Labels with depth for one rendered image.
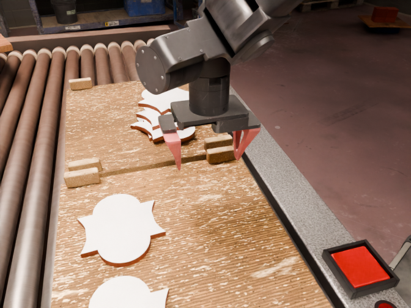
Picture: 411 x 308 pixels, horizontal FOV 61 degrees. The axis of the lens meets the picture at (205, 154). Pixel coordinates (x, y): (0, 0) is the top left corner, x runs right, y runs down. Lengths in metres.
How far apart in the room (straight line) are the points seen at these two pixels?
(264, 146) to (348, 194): 1.42
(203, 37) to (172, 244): 0.31
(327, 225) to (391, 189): 1.69
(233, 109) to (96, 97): 0.55
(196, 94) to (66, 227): 0.30
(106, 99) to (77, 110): 0.08
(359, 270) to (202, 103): 0.33
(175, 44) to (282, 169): 0.41
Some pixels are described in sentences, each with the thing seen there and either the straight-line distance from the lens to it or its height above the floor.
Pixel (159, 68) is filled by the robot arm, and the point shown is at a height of 1.21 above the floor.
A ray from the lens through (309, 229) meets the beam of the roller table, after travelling 0.62.
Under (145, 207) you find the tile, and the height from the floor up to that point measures 0.95.
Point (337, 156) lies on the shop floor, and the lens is 2.45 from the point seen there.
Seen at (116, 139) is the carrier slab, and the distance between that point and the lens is 0.79.
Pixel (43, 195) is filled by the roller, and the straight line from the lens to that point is 0.73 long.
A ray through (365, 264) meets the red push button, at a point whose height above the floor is 0.93.
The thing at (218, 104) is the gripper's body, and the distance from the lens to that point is 0.48.
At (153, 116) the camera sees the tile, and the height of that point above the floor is 0.97.
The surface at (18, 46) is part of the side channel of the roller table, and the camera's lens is 1.49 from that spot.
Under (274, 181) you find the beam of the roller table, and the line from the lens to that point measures 0.70.
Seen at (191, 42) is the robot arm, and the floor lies 1.23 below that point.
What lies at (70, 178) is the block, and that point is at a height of 0.96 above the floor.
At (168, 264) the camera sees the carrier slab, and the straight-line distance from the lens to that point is 0.53.
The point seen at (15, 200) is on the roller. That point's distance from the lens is 0.74.
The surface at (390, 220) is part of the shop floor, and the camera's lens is 2.10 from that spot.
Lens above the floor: 1.36
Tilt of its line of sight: 36 degrees down
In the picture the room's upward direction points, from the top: straight up
